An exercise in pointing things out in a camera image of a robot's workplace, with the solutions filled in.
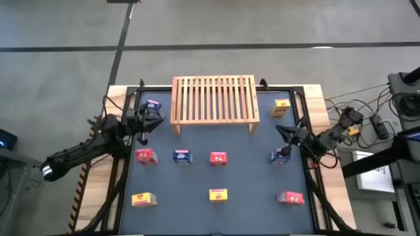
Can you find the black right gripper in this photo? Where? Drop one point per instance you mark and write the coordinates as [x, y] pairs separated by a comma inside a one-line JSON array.
[[305, 137]]

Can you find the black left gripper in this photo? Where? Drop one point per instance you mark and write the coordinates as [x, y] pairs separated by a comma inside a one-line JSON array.
[[138, 121]]

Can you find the blue Frosted Flakes cereal box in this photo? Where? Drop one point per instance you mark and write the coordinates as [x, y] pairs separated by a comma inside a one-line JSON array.
[[153, 105], [274, 159], [182, 157]]

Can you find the yellow Corn Pops cereal box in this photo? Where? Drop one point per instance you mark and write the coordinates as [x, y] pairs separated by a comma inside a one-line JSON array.
[[218, 195], [281, 105], [143, 199]]

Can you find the red Froot Loops cereal box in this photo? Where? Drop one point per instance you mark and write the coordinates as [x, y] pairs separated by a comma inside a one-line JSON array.
[[146, 156], [218, 159], [292, 198]]

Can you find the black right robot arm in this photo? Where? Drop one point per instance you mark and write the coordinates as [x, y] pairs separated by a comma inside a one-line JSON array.
[[331, 134]]

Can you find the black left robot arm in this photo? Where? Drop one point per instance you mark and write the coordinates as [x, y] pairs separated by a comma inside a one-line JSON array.
[[75, 152]]

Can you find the wooden slatted shelf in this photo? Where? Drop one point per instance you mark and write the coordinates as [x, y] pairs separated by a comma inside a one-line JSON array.
[[213, 122]]

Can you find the yellow plug adapter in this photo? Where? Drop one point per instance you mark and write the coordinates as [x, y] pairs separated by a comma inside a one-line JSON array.
[[353, 131]]

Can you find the black diagonal support beam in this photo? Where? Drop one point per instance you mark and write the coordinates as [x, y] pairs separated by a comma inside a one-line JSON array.
[[356, 168]]

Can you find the black power strip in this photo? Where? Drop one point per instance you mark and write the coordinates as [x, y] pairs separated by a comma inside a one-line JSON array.
[[380, 127]]

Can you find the white printed sheet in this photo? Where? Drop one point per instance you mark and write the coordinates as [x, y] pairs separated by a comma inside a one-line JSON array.
[[374, 182]]

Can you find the dark blue table mat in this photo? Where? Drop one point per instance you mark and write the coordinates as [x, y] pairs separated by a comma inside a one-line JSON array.
[[229, 213]]

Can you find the yellow black hazard tape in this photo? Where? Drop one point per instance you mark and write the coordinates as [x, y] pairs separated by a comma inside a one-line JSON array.
[[76, 203]]

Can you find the grey equipment stand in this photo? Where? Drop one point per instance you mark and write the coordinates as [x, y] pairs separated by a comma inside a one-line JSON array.
[[395, 82]]

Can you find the small black floor object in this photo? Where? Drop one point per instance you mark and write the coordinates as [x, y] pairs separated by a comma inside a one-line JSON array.
[[390, 225]]

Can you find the dark grey equipment cabinet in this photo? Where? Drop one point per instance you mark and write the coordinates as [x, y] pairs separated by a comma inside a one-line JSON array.
[[407, 203]]

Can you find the black computer tower blue lights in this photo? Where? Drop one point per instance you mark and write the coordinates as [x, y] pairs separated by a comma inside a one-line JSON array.
[[8, 137]]

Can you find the grey metal cart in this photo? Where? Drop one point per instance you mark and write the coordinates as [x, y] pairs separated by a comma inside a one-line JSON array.
[[16, 183]]

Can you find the black aluminium table frame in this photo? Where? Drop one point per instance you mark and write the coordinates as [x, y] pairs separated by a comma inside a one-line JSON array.
[[164, 88]]

